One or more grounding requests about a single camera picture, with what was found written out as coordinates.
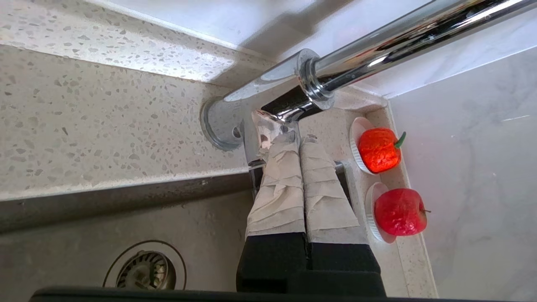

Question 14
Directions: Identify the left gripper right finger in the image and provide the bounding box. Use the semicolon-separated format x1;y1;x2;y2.
299;135;386;296

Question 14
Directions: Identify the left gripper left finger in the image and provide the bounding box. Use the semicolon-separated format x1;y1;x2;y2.
236;132;309;293

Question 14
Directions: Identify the stainless steel sink basin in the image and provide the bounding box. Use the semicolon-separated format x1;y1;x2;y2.
0;161;361;291

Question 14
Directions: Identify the red apple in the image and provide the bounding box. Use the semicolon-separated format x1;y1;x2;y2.
374;188;432;237

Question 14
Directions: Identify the red tomato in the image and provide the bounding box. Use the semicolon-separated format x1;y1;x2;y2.
358;127;407;174

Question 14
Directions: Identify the round metal drain strainer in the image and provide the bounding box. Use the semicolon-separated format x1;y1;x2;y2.
103;240;188;291

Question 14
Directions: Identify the chrome faucet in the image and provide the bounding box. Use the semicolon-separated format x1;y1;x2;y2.
200;0;537;174

